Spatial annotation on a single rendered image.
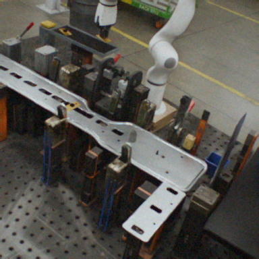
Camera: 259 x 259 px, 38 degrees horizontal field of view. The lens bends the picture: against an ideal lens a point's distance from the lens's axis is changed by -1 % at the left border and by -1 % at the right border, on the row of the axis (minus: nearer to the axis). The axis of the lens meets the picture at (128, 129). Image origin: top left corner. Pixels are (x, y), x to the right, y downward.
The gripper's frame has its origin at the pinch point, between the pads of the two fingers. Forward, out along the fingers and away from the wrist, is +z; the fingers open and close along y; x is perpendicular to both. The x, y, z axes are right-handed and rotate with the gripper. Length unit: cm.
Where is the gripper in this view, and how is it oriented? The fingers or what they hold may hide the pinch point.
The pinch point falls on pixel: (104, 33)
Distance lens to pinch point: 192.7
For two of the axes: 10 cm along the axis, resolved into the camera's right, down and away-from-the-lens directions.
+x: 6.4, 5.4, -5.5
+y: -7.5, 2.9, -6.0
